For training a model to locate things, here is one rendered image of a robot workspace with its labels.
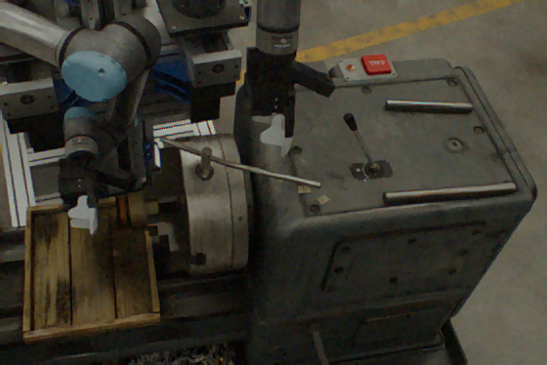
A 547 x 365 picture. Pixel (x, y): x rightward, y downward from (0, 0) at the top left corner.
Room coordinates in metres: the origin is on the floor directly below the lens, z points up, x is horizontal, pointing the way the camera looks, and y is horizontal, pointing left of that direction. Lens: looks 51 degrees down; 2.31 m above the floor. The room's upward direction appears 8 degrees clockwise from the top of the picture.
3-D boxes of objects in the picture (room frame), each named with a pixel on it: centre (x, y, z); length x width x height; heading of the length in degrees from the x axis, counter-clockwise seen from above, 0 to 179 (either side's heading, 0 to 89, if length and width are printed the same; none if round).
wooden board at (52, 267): (0.80, 0.39, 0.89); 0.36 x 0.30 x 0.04; 18
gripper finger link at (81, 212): (0.81, 0.39, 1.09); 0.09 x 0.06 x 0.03; 18
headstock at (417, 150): (1.03, -0.24, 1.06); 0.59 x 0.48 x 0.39; 108
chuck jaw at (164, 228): (0.78, 0.18, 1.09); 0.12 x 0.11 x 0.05; 18
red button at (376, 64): (1.25, -0.22, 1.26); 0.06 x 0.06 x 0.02; 18
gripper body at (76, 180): (0.91, 0.43, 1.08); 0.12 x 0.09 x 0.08; 18
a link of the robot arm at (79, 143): (0.98, 0.45, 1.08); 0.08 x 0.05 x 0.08; 108
